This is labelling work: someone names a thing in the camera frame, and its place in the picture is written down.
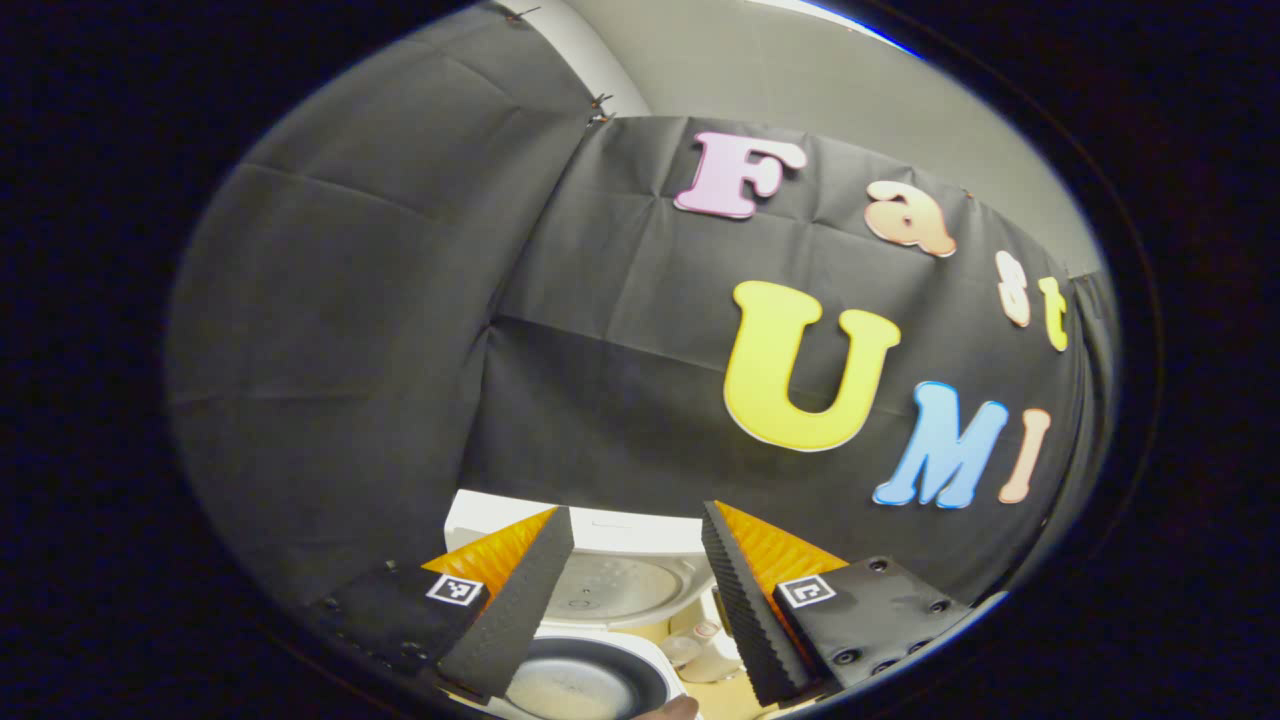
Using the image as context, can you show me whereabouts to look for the white rice cooker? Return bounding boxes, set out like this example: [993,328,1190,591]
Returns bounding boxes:
[443,490,716,720]

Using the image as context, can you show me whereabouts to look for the black backdrop cloth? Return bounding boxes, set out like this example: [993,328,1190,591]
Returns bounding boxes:
[165,5,1121,611]

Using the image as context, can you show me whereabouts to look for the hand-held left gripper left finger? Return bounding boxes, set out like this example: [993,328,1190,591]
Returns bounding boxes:
[310,505,576,701]

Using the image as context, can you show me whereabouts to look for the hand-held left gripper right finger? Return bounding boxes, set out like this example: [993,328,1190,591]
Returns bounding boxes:
[700,500,976,707]

